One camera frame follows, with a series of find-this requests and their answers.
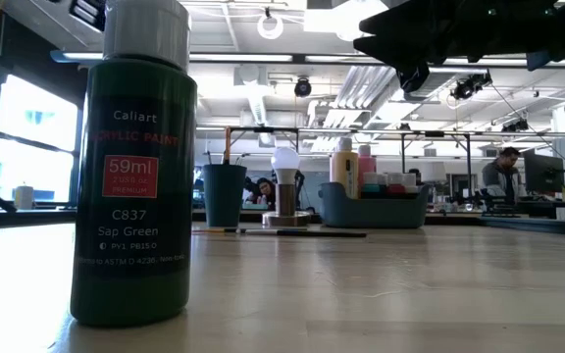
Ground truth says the large pink paint bottle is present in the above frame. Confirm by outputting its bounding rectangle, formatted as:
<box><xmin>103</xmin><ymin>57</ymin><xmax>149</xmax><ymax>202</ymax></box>
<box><xmin>357</xmin><ymin>144</ymin><xmax>377</xmax><ymax>187</ymax></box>

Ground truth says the black computer monitor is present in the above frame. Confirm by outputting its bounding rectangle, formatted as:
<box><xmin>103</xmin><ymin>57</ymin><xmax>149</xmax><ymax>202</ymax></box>
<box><xmin>523</xmin><ymin>149</ymin><xmax>565</xmax><ymax>193</ymax></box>

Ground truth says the black overhead frame beam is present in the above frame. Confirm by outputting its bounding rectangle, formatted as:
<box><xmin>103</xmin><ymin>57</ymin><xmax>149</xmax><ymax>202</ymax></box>
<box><xmin>49</xmin><ymin>48</ymin><xmax>565</xmax><ymax>70</ymax></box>

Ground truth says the background black metal frame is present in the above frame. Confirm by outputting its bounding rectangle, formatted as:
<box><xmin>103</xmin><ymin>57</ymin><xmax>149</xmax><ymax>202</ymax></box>
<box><xmin>226</xmin><ymin>125</ymin><xmax>565</xmax><ymax>187</ymax></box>

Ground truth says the pale cylindrical container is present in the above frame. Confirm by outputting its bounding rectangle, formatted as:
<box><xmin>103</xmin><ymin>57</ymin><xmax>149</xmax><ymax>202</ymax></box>
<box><xmin>13</xmin><ymin>184</ymin><xmax>35</xmax><ymax>211</ymax></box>

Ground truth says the round black ceiling camera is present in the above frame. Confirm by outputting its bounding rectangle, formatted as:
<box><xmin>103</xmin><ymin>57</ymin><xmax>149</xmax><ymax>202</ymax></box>
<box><xmin>293</xmin><ymin>76</ymin><xmax>313</xmax><ymax>99</ymax></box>

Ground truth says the white bulb on metal base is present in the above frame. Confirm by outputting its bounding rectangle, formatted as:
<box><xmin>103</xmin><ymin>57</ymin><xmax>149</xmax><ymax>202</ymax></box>
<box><xmin>261</xmin><ymin>146</ymin><xmax>312</xmax><ymax>227</ymax></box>

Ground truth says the teal ribbed plastic cup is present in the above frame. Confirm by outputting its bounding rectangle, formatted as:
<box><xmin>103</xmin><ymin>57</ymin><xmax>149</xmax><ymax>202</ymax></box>
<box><xmin>202</xmin><ymin>164</ymin><xmax>248</xmax><ymax>228</ymax></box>

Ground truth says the teal plastic bin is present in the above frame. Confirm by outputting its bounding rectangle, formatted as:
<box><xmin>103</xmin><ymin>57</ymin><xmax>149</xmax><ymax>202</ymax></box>
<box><xmin>317</xmin><ymin>181</ymin><xmax>432</xmax><ymax>230</ymax></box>

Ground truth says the white cylindrical object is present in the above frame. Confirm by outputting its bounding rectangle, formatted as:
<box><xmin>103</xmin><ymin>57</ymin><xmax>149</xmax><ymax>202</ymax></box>
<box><xmin>419</xmin><ymin>161</ymin><xmax>447</xmax><ymax>184</ymax></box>

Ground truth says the small green paint bottle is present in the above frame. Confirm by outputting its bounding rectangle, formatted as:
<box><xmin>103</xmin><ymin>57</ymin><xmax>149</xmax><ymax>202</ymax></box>
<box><xmin>70</xmin><ymin>0</ymin><xmax>198</xmax><ymax>328</ymax></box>

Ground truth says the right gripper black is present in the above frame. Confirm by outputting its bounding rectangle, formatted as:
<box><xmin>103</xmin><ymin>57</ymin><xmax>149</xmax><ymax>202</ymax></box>
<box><xmin>352</xmin><ymin>0</ymin><xmax>461</xmax><ymax>94</ymax></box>

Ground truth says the person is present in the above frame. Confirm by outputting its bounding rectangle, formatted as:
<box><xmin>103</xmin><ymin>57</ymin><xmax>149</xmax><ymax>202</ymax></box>
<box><xmin>245</xmin><ymin>176</ymin><xmax>280</xmax><ymax>206</ymax></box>
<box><xmin>481</xmin><ymin>146</ymin><xmax>527</xmax><ymax>200</ymax></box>

